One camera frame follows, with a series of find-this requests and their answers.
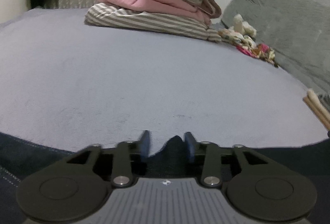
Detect red floral cloth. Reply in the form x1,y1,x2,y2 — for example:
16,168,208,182
236,44,279,68

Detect grey covered headboard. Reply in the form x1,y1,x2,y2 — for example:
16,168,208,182
222,0,329,93

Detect white plush toy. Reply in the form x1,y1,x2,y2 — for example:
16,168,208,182
232,14,257,38

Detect dark blue jeans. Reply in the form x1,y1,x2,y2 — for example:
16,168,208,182
1,133,329,223

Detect beige folded trousers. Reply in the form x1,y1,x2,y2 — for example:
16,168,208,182
303,89,329,131

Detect floral cream cloth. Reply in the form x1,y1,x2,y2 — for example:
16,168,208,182
218,29,257,48

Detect grey striped folded blanket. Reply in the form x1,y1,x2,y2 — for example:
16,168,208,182
85,3,222,43

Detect lavender bed sheet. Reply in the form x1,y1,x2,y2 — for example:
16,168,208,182
1,9,327,151

